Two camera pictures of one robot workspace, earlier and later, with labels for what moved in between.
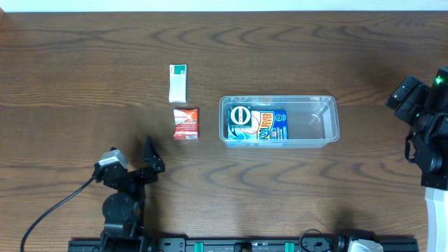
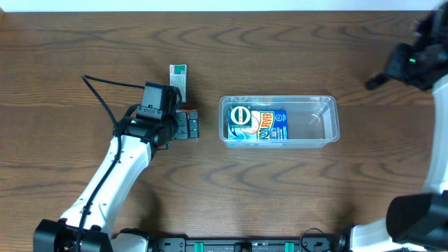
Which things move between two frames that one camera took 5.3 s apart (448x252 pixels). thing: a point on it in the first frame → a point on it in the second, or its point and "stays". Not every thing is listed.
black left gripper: [136, 175] → [187, 124]
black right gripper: [410, 101] → [395, 65]
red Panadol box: [185, 124] stays
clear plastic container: [278, 121] stays
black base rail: [229, 244] stays
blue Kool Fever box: [264, 124] stays
